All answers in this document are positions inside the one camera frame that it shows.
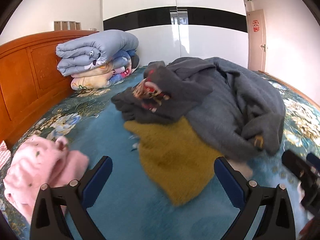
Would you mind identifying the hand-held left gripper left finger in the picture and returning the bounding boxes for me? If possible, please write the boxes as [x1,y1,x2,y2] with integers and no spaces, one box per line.
[29,156,113,240]

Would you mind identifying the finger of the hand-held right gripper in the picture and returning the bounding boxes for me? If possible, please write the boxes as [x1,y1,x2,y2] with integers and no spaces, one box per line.
[282,150,320,212]
[307,153,320,177]

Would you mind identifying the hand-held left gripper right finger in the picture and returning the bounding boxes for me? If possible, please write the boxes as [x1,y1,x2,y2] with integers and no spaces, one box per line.
[214,156,297,240]

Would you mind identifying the pink fleece garment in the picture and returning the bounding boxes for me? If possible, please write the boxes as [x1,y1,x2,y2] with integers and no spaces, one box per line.
[3,135,90,224]

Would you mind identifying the dark grey printed pants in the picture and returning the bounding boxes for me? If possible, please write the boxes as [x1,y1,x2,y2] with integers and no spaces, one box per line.
[111,61,212,124]

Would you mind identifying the teal floral bed blanket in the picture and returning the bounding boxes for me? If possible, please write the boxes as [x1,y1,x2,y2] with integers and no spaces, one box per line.
[0,65,320,240]

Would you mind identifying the mustard yellow garment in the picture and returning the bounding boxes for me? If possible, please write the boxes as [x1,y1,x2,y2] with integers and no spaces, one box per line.
[124,116,225,207]

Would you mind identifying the grey-blue hoodie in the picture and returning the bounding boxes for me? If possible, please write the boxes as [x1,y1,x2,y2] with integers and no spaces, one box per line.
[165,57,286,160]

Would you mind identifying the pink zigzag pillow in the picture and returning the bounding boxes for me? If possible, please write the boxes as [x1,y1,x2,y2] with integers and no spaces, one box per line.
[0,140,11,169]

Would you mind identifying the folded floral quilt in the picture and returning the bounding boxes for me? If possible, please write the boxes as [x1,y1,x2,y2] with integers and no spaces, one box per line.
[71,50,137,90]

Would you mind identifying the pale pink door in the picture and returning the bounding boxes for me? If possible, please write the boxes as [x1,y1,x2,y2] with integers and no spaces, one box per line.
[246,9,267,72]

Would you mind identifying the wooden bed headboard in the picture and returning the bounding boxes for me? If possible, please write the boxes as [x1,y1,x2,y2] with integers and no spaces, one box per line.
[0,30,100,147]

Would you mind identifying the folded light blue quilt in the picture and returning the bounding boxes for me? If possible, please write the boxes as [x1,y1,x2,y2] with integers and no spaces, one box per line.
[55,29,139,77]

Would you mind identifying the white and black wardrobe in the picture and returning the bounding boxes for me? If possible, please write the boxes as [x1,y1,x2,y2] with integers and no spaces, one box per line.
[101,0,248,68]

